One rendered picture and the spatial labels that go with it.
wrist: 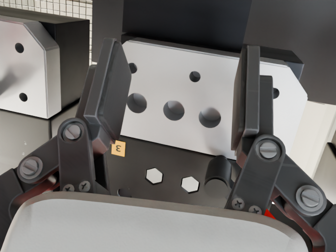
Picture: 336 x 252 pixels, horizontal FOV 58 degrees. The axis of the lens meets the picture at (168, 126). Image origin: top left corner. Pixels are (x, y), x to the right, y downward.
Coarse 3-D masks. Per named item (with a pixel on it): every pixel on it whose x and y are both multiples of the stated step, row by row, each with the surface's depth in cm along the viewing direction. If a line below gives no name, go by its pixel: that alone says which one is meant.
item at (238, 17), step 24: (144, 0) 24; (168, 0) 24; (192, 0) 23; (216, 0) 23; (240, 0) 23; (144, 24) 25; (168, 24) 24; (192, 24) 24; (216, 24) 24; (240, 24) 23; (240, 48) 24
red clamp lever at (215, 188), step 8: (216, 160) 22; (224, 160) 22; (208, 168) 22; (216, 168) 21; (224, 168) 21; (208, 176) 21; (216, 176) 20; (224, 176) 20; (208, 184) 20; (216, 184) 20; (224, 184) 20; (232, 184) 22; (208, 192) 21; (216, 192) 20; (224, 192) 20; (272, 216) 23
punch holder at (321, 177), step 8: (328, 144) 29; (328, 152) 29; (320, 160) 30; (328, 160) 28; (320, 168) 30; (328, 168) 28; (320, 176) 29; (328, 176) 27; (320, 184) 29; (328, 184) 27; (328, 192) 27
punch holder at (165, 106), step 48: (144, 48) 22; (192, 48) 22; (144, 96) 23; (192, 96) 23; (288, 96) 21; (144, 144) 25; (192, 144) 24; (288, 144) 22; (144, 192) 27; (192, 192) 26
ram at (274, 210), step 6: (270, 210) 33; (276, 210) 33; (276, 216) 32; (282, 216) 32; (288, 222) 31; (294, 222) 31; (294, 228) 30; (300, 228) 30; (300, 234) 30; (306, 234) 30; (306, 240) 29
